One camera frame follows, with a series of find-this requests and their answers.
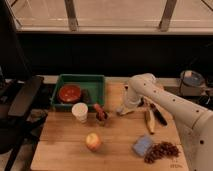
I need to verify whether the green plastic bin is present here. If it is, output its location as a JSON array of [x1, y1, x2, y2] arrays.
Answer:
[[51, 74, 105, 112]]

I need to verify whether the dark object in bin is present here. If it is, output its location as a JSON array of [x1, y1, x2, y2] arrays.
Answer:
[[82, 89, 91, 104]]

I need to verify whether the grey round device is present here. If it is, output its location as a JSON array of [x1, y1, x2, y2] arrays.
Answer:
[[180, 70, 205, 87]]

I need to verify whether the bunch of red grapes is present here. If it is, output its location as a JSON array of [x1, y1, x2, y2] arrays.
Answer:
[[144, 142, 180, 164]]

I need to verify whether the blue sponge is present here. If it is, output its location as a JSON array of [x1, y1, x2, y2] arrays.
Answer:
[[132, 135, 153, 157]]

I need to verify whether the white paper cup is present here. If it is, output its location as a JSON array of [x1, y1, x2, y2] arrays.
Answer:
[[72, 103, 88, 123]]

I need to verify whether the black office chair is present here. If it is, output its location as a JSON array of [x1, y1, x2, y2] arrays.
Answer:
[[0, 0, 46, 171]]

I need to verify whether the red bowl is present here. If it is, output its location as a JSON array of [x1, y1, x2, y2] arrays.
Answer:
[[57, 84, 81, 103]]

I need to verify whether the small metal cup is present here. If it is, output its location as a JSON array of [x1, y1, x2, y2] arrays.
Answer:
[[96, 112, 108, 126]]

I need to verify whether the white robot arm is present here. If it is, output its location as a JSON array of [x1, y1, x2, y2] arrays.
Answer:
[[123, 73, 213, 171]]

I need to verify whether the orange carrot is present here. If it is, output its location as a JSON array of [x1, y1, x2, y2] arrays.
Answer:
[[93, 103, 105, 120]]

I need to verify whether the light grey towel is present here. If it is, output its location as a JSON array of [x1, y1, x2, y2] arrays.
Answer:
[[116, 104, 135, 116]]

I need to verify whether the yellow red apple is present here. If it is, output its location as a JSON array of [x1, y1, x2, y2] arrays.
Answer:
[[86, 133, 101, 151]]

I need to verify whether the black handled knife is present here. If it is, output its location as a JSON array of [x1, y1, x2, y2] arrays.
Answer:
[[150, 103, 167, 126]]

